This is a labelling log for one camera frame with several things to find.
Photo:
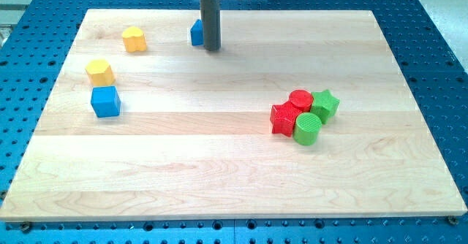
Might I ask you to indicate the red star block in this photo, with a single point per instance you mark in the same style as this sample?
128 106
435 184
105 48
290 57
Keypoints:
283 117

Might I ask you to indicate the green star block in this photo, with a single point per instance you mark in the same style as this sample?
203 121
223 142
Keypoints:
324 105

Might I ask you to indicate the wooden board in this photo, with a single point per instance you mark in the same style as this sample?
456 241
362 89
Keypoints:
193 139

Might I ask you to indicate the red cylinder block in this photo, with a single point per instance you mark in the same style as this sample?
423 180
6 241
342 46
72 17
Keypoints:
301 99

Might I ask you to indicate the green cylinder block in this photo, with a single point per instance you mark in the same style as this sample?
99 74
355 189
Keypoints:
307 128

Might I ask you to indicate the blue pentagon block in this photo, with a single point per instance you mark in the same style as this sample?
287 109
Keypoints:
196 33

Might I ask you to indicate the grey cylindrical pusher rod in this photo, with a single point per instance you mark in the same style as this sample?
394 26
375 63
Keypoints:
210 15

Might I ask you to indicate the yellow heart block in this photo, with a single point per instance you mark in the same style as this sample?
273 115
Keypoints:
134 39

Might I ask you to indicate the blue cube block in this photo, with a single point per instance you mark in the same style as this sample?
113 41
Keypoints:
105 101

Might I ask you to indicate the yellow hexagon block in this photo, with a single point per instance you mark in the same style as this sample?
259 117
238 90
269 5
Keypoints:
100 73

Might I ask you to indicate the left front board screw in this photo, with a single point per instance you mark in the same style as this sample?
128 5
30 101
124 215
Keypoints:
25 226

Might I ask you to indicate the board screw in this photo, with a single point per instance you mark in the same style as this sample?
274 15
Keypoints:
25 226
452 220

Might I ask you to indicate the right front board screw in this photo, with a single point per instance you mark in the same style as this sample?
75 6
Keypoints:
452 220

